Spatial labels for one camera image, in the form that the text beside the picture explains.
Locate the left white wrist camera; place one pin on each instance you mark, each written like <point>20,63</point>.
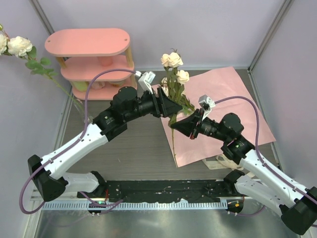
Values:
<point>145,80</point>

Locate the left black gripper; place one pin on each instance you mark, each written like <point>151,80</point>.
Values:
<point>163,106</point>

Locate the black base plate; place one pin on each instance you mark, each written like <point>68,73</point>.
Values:
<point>165,191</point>

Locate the cream rose flower stem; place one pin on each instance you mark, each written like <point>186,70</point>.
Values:
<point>177,79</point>

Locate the pink mug on shelf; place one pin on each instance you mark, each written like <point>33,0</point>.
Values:
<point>98,85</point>

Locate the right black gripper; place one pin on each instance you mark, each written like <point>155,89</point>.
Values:
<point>186,126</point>

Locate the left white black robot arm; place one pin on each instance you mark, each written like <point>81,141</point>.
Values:
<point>51,176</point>

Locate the pink flower bouquet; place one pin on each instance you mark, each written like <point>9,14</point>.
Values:
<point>164,84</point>

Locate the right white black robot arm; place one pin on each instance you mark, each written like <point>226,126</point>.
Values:
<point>292,201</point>

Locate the pink three-tier shelf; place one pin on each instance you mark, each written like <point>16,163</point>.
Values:
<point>77,51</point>

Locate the cream printed ribbon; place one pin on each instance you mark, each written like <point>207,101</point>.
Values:
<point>221,162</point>

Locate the purple pink wrapping paper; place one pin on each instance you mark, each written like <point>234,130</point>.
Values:
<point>234,118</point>

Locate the orange patterned bowl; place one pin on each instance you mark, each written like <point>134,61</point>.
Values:
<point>117,83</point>

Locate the clear glass vase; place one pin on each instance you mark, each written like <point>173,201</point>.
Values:
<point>79,105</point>

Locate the pink cup on shelf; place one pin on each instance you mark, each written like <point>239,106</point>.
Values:
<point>105,61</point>

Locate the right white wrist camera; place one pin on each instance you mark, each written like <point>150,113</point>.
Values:
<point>207,104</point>

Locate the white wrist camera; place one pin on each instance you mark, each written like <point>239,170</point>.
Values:
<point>207,104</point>
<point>145,80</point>

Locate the aluminium frame rail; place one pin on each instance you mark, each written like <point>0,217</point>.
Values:
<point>82,201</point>

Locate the yellow green cup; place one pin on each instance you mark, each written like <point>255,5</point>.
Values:
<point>81,86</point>

